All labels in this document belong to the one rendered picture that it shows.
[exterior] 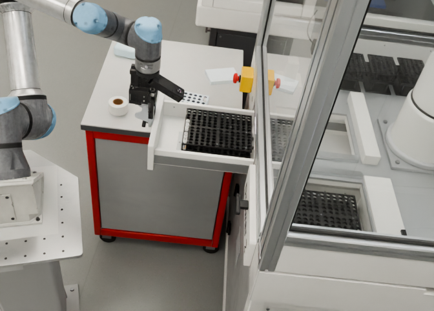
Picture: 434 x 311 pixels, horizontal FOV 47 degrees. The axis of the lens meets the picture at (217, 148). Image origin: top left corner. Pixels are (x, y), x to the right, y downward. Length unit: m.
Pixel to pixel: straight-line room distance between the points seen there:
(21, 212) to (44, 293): 0.43
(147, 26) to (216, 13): 0.93
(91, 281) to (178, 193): 0.58
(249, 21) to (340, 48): 1.52
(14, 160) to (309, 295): 0.88
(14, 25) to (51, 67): 1.83
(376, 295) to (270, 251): 0.33
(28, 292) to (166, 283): 0.69
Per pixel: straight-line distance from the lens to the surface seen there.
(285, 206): 1.05
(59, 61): 3.51
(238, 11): 2.30
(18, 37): 1.64
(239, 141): 1.60
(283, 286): 1.30
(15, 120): 1.51
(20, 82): 1.62
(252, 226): 1.34
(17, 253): 1.51
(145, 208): 2.14
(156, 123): 1.58
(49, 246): 1.50
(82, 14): 1.35
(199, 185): 2.00
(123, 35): 1.45
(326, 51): 0.81
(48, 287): 1.83
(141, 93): 1.53
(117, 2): 4.21
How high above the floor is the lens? 1.97
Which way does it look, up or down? 43 degrees down
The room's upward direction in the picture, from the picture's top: 9 degrees clockwise
